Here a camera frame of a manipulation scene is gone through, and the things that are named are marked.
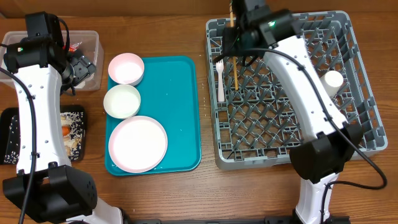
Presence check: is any white plastic fork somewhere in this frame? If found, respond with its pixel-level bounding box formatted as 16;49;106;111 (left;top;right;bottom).
216;60;225;102

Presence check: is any black food waste tray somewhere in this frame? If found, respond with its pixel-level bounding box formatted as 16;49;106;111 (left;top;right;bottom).
1;105;87;165

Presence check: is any red snack wrapper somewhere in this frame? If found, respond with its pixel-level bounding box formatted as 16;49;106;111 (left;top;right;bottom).
68;42;82;52

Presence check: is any grey dishwasher rack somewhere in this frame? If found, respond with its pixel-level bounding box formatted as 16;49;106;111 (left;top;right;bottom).
205;11;389;171

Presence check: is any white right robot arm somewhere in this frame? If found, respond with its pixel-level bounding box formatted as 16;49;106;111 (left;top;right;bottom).
223;0;363;223

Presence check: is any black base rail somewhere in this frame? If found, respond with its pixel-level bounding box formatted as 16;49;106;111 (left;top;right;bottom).
130;215;351;224

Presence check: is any large pink plate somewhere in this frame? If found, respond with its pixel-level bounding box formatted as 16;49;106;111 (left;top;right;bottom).
108;116;168;174

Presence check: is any white cup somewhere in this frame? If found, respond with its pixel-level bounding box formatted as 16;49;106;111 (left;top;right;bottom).
320;70;344;98

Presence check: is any pink bowl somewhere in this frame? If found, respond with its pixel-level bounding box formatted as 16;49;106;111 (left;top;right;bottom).
108;53;145;86

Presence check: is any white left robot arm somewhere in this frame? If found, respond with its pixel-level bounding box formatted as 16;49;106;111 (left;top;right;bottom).
1;12;129;223

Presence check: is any teal plastic tray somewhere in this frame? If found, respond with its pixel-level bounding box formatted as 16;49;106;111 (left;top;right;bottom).
136;56;201;174

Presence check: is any wooden chopstick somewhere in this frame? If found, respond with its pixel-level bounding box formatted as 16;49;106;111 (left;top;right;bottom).
229;0;239;91

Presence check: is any white bowl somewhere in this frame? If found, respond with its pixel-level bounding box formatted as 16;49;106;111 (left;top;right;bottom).
103;85;141;119

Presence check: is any orange carrot piece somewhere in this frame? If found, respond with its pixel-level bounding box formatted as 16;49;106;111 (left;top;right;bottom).
62;126;70;136

